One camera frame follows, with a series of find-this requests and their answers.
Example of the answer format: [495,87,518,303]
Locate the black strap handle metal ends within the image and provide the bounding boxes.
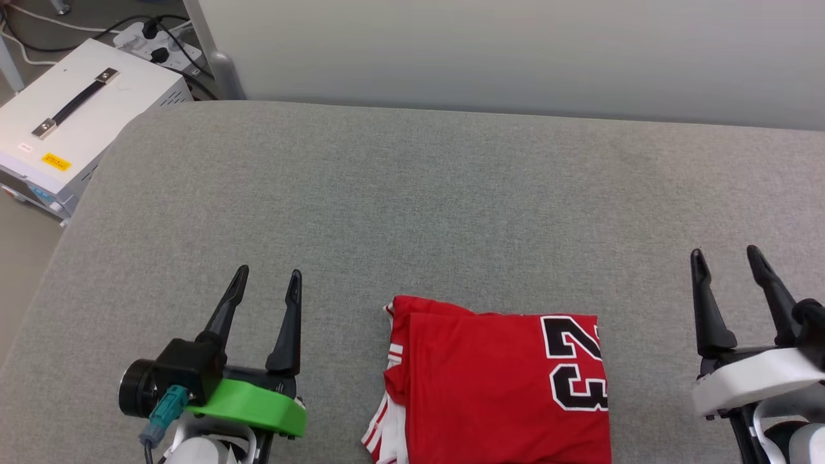
[30,67,121,140]

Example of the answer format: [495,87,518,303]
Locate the white metal equipment box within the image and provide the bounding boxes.
[0,38,195,224]

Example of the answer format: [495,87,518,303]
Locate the red Bulls basketball jersey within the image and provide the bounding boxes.
[360,295,612,464]

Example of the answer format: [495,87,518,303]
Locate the grey fabric sofa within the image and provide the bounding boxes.
[0,99,825,464]

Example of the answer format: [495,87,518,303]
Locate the black cable teal plug left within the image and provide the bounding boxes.
[139,385,190,464]

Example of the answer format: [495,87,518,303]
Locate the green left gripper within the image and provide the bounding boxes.
[118,264,308,440]

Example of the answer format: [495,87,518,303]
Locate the white cable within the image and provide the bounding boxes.
[0,3,124,66]

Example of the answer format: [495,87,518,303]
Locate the white power strip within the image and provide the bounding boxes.
[112,21,195,72]

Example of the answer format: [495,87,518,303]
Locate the black power plug with cable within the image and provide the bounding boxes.
[3,14,191,53]
[150,26,218,101]

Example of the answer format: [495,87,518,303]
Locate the white partition screen grey post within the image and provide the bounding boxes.
[182,0,825,133]

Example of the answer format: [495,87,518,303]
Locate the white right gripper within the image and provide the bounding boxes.
[689,244,825,420]

